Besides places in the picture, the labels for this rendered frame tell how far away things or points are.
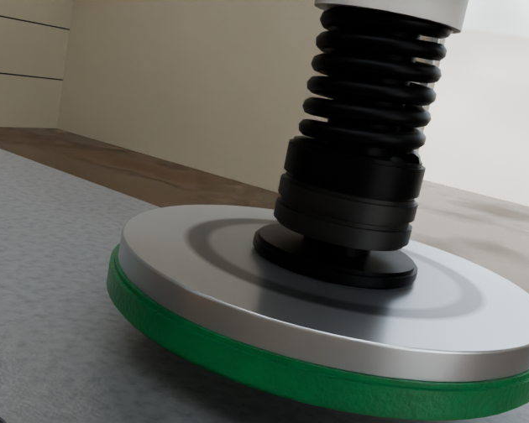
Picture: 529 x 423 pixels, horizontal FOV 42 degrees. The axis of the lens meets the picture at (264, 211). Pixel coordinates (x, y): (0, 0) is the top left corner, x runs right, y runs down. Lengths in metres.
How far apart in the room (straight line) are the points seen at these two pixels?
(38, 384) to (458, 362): 0.17
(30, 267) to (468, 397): 0.28
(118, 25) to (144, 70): 0.53
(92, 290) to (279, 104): 5.51
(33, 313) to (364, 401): 0.19
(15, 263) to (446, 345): 0.28
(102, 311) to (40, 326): 0.04
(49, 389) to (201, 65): 6.07
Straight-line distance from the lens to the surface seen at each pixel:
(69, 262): 0.47
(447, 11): 0.32
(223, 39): 6.23
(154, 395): 0.31
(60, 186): 0.68
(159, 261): 0.30
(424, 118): 0.33
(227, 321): 0.26
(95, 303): 0.40
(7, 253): 0.47
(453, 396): 0.28
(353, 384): 0.26
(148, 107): 6.67
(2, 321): 0.37
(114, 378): 0.32
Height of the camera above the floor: 1.00
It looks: 12 degrees down
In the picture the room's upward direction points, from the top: 11 degrees clockwise
